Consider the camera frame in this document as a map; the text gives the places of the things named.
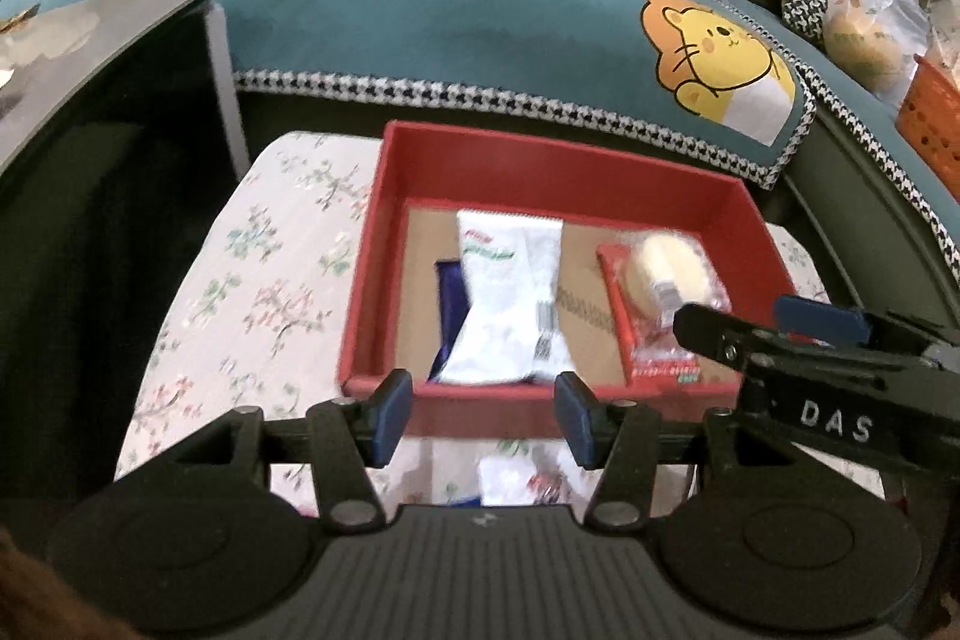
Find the purple blue snack packet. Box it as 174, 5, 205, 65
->
428, 260, 470, 381

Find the dark side table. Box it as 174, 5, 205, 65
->
2, 0, 249, 502

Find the red cardboard box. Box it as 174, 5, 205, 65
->
337, 118, 799, 440

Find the red spicy strip packet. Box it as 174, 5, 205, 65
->
596, 244, 701, 392

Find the plastic bag with fruit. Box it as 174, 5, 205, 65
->
823, 0, 931, 107

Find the white duck snack pouch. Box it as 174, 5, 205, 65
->
477, 452, 569, 507

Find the white green snack pack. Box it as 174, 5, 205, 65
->
438, 209, 574, 386

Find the teal houndstooth right cover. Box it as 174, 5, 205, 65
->
711, 0, 958, 280

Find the floral tablecloth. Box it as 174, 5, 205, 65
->
110, 130, 887, 513

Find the orange plastic basket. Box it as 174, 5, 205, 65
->
896, 55, 960, 200

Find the clear round bun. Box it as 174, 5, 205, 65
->
620, 230, 731, 331

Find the teal lion sofa cover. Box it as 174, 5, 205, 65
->
2, 0, 817, 187

